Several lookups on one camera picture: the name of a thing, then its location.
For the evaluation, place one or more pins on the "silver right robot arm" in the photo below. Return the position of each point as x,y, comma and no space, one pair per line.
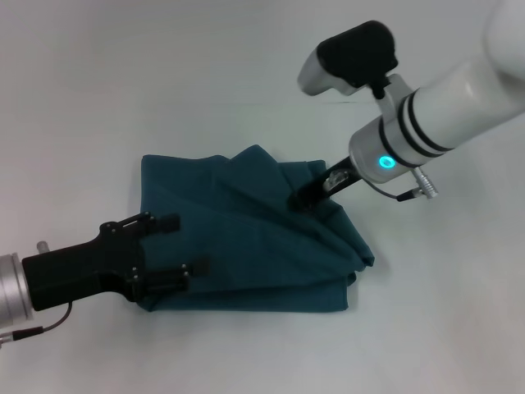
443,106

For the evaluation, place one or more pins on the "teal blue t-shirt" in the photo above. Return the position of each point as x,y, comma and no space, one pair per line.
254,246

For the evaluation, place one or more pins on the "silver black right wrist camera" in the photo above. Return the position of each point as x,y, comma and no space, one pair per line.
348,59

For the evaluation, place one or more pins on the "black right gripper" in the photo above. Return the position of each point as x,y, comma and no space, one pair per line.
332,180

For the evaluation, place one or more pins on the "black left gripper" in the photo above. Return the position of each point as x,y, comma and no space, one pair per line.
90,262

